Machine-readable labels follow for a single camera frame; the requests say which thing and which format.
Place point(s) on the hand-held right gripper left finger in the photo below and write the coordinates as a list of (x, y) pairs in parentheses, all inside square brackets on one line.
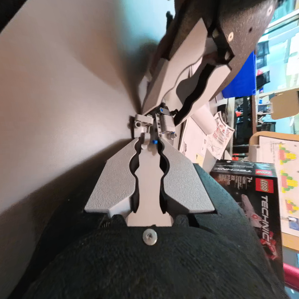
[(112, 184)]

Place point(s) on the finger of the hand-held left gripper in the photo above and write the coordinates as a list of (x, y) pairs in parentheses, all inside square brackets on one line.
[(217, 77), (177, 60)]

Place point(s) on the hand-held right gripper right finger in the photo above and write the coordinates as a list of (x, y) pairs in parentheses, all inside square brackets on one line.
[(186, 186)]

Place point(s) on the small grey brick connector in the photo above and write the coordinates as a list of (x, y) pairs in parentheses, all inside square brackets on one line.
[(146, 137)]

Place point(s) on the grey toy brick assembly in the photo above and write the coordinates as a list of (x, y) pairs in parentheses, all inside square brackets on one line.
[(167, 122)]

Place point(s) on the white desk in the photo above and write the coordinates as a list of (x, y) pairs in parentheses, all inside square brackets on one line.
[(58, 105)]

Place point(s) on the blue plastic bin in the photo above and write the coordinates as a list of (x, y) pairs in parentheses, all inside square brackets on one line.
[(243, 79)]

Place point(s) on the background shelf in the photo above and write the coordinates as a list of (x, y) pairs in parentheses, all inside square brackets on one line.
[(275, 58)]

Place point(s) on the building instruction booklet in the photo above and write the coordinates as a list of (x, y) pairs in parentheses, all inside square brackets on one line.
[(198, 140)]

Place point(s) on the black toy set box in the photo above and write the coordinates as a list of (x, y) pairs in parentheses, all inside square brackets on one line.
[(236, 186)]

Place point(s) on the cardboard flap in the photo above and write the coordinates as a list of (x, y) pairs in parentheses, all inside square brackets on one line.
[(285, 105)]

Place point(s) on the cardboard box with brick print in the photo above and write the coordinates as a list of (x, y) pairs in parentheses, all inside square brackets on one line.
[(266, 149)]

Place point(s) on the pink bar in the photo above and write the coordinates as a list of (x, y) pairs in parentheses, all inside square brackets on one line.
[(292, 275)]

